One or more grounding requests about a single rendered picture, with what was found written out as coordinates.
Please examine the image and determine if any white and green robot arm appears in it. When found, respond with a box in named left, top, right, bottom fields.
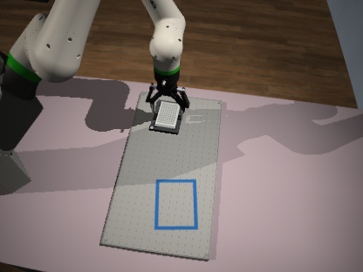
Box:
left=0, top=0, right=186, bottom=100

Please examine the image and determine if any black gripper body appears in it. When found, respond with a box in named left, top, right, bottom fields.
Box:
left=156, top=82, right=178, bottom=97

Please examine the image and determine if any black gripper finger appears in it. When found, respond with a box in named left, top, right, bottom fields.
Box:
left=146, top=83, right=165, bottom=114
left=168, top=87, right=190, bottom=119

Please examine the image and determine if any blue tape outline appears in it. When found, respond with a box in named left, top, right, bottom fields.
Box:
left=154, top=180, right=198, bottom=230

